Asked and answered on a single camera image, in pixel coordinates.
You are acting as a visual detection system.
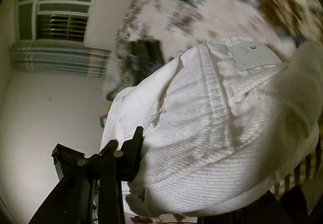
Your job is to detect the white denim pants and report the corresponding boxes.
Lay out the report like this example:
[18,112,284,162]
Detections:
[101,37,322,217]

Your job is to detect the crumpled grey patterned cloth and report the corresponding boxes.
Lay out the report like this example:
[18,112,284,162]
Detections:
[126,39,165,86]

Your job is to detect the striped window curtain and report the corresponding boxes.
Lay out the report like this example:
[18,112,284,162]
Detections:
[10,45,110,77]

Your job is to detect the window with louvres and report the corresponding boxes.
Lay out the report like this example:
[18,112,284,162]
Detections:
[18,0,94,42]

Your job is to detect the floral plush blanket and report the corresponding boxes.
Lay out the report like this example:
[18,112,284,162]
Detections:
[103,0,322,102]

